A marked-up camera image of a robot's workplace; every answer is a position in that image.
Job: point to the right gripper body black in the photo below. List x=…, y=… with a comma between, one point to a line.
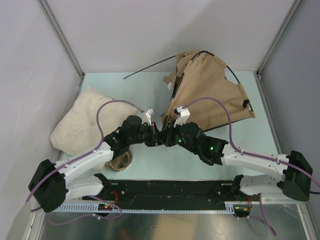
x=179, y=140

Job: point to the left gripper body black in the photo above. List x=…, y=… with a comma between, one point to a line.
x=147, y=135

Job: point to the beige fabric pet tent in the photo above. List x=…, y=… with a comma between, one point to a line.
x=212, y=100

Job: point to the black tent pole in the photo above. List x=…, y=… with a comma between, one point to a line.
x=194, y=54
x=149, y=66

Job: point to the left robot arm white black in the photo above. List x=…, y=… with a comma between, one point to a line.
x=53, y=183

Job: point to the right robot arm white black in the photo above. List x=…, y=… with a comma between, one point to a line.
x=286, y=173

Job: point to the stainless steel pet bowl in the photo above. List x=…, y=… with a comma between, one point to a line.
x=120, y=163

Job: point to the white pompom toy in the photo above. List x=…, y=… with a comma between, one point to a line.
x=171, y=86

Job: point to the cream plush cushion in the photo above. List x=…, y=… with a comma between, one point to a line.
x=78, y=131

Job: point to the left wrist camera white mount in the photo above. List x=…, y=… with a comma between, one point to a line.
x=146, y=116

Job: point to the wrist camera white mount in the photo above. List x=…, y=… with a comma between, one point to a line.
x=146, y=116
x=182, y=115

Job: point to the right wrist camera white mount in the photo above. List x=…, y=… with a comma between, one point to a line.
x=182, y=115

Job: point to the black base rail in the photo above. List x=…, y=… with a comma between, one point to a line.
x=172, y=195

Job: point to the white slotted cable duct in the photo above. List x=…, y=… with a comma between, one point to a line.
x=105, y=208

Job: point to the left aluminium frame post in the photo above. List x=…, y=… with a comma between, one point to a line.
x=49, y=14

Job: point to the aluminium frame post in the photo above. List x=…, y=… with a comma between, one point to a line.
x=49, y=14
x=280, y=34

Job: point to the right aluminium frame post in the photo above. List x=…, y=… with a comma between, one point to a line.
x=280, y=34

